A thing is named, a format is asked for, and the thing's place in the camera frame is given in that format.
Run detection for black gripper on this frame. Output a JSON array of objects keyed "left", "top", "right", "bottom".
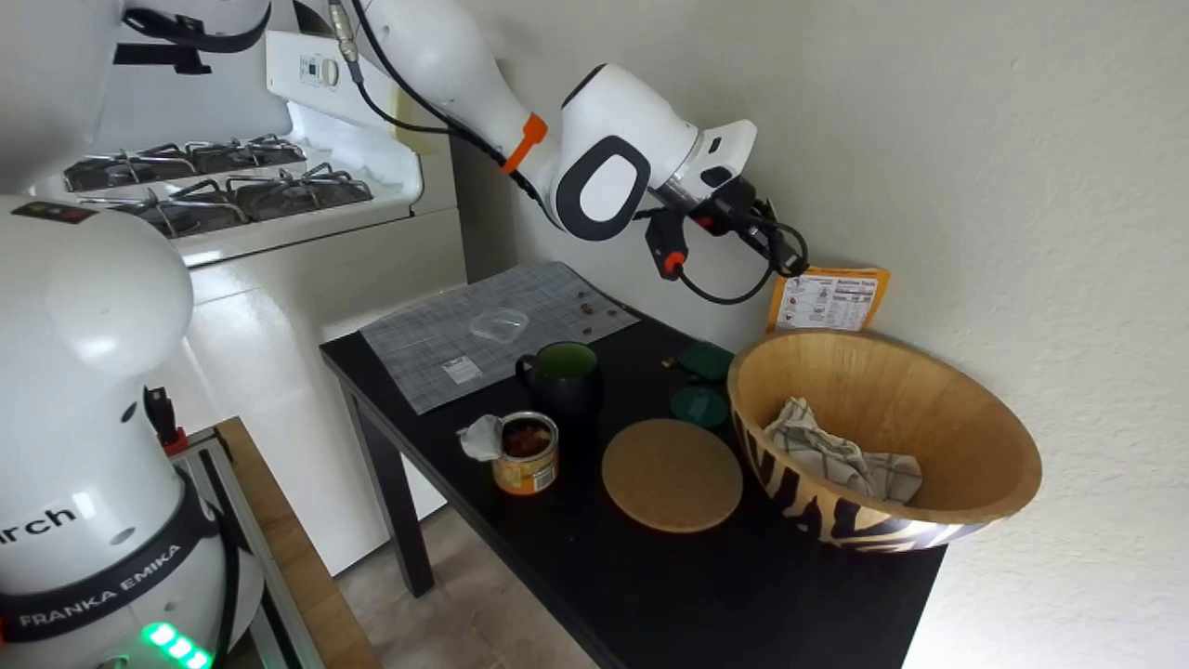
[{"left": 683, "top": 177, "right": 813, "bottom": 282}]

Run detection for orange packet with white label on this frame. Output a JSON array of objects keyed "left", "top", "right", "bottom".
[{"left": 763, "top": 261, "right": 894, "bottom": 337}]

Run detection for small green bowl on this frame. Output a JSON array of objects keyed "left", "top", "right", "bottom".
[
  {"left": 664, "top": 383, "right": 730, "bottom": 435},
  {"left": 664, "top": 343, "right": 735, "bottom": 386}
]

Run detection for wooden bowl with zebra pattern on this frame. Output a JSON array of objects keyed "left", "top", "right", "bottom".
[{"left": 723, "top": 328, "right": 1045, "bottom": 557}]

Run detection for crumpled grey paper packet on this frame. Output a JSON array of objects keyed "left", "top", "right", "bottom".
[{"left": 759, "top": 394, "right": 930, "bottom": 505}]

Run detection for round cork coaster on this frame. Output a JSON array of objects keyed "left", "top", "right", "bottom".
[{"left": 597, "top": 416, "right": 748, "bottom": 539}]

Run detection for dark green mug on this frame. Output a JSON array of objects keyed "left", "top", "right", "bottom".
[{"left": 511, "top": 337, "right": 604, "bottom": 431}]

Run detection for grey woven placemat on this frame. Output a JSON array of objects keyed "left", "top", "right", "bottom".
[{"left": 358, "top": 256, "right": 644, "bottom": 416}]

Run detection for open tin can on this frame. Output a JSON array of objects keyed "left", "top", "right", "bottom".
[{"left": 452, "top": 407, "right": 566, "bottom": 500}]

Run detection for black table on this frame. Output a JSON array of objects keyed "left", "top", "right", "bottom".
[{"left": 316, "top": 311, "right": 951, "bottom": 669}]

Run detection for white gas stove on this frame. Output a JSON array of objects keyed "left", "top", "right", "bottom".
[{"left": 31, "top": 31, "right": 472, "bottom": 580}]

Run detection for black stove grate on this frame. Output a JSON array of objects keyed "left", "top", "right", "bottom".
[
  {"left": 60, "top": 134, "right": 307, "bottom": 195},
  {"left": 121, "top": 164, "right": 375, "bottom": 243}
]

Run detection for black rod with red clamp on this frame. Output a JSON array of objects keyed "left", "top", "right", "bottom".
[{"left": 142, "top": 383, "right": 195, "bottom": 456}]

